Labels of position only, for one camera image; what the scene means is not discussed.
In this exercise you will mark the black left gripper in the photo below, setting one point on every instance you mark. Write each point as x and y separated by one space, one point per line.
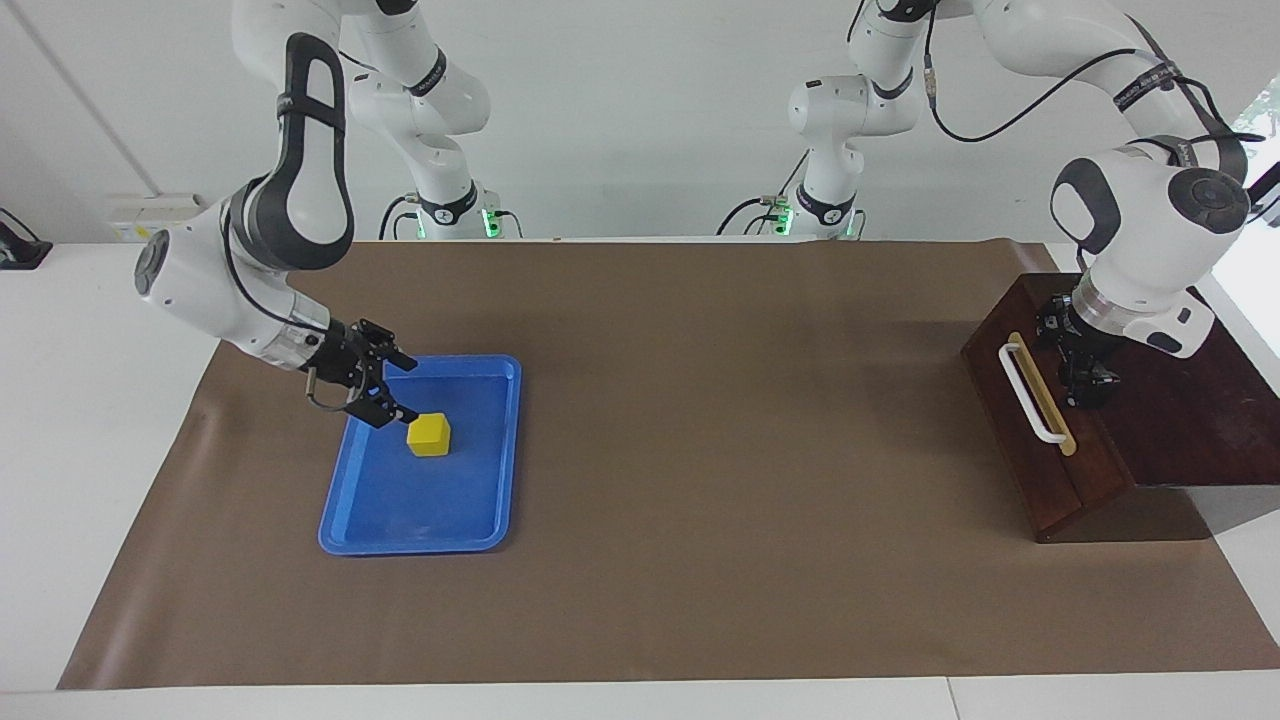
1085 348

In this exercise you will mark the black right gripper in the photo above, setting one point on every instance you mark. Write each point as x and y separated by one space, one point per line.
345 360

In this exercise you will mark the yellow cube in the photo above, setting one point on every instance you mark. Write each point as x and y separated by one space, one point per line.
430 437

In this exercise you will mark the wooden drawer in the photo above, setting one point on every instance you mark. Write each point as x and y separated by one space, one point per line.
1020 460

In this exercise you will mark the dark wooden drawer cabinet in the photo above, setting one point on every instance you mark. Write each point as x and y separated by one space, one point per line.
1200 430

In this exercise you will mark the blue plastic tray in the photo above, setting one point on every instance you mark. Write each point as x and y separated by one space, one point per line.
450 500

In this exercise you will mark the black mounting stand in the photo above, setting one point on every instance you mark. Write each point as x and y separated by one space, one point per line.
1270 180

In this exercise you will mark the bright window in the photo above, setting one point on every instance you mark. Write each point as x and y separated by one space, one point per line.
1268 110

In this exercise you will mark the brown table mat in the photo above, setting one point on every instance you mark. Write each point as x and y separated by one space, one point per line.
700 560

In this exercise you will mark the black clamp base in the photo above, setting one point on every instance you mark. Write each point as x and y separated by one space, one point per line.
25 255

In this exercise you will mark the white wall socket box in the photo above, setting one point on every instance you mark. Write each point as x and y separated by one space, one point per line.
130 212

